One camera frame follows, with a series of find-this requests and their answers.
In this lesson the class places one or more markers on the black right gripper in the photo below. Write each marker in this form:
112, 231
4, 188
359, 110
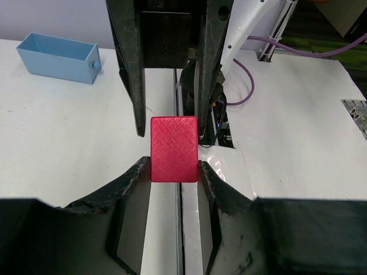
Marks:
160, 34

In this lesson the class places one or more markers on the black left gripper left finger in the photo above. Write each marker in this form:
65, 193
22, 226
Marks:
101, 233

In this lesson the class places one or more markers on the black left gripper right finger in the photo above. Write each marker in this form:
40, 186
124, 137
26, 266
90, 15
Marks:
277, 236

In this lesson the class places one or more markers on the red wedge block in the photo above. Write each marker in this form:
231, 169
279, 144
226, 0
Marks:
174, 149

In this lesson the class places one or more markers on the blue plastic bin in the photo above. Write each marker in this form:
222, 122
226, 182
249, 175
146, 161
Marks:
60, 58

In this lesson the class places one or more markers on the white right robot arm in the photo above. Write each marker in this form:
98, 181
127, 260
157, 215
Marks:
245, 15

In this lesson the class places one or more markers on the white front cover board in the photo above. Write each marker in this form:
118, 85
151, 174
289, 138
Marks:
294, 139

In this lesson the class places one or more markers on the aluminium table edge rail right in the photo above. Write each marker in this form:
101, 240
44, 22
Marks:
357, 109

